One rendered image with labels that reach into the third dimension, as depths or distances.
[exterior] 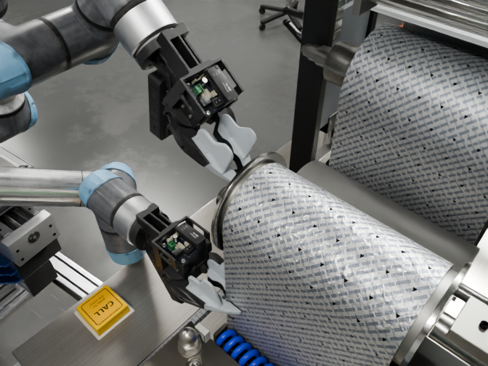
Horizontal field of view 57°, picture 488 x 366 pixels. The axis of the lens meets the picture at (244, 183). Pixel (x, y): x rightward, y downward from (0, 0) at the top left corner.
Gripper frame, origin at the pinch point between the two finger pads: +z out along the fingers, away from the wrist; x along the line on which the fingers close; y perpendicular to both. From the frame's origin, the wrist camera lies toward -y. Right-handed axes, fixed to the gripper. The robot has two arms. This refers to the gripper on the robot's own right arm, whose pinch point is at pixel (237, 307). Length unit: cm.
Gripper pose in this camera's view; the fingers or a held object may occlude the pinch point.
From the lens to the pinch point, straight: 68.4
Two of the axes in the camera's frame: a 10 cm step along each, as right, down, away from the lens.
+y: 0.0, -7.1, -7.0
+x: 6.7, -5.2, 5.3
